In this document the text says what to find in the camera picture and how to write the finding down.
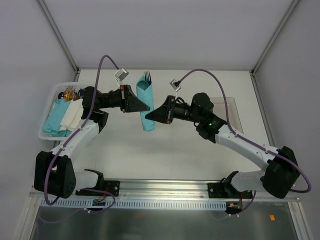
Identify blue paper napkin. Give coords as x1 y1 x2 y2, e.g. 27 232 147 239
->
135 76 156 132

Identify teal spoon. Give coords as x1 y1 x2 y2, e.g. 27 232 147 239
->
136 80 149 91

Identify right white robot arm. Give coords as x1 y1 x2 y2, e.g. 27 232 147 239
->
145 92 300 199

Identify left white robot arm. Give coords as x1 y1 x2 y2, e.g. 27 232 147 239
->
33 84 150 199

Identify white napkin in basket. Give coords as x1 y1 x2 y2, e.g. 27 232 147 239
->
59 99 83 131

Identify clear plastic container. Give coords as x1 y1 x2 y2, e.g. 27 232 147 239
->
210 97 243 132

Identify gold utensil in basket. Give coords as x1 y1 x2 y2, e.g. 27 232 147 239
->
57 86 75 102

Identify white plastic basket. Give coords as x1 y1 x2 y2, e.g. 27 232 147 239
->
38 82 87 141

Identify stacked blue napkins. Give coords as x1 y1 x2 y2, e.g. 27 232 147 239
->
42 99 71 137

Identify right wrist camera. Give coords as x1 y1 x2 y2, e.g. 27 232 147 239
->
190 92 214 117

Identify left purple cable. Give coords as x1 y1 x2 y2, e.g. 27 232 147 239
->
43 54 121 213

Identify purple cable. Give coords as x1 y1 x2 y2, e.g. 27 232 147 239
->
43 54 121 213
178 68 313 221

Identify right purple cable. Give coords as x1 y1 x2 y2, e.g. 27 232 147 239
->
178 68 313 221

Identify aluminium rail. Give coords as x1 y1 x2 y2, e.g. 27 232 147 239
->
28 177 301 203

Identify left black mount plate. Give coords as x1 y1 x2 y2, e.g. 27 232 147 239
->
75 179 120 197

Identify black mount plate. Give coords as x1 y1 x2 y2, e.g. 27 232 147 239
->
207 182 253 199
75 179 120 197

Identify right black mount plate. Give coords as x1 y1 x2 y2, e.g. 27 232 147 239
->
207 182 253 199

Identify white cable duct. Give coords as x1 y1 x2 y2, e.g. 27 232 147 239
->
54 198 227 211

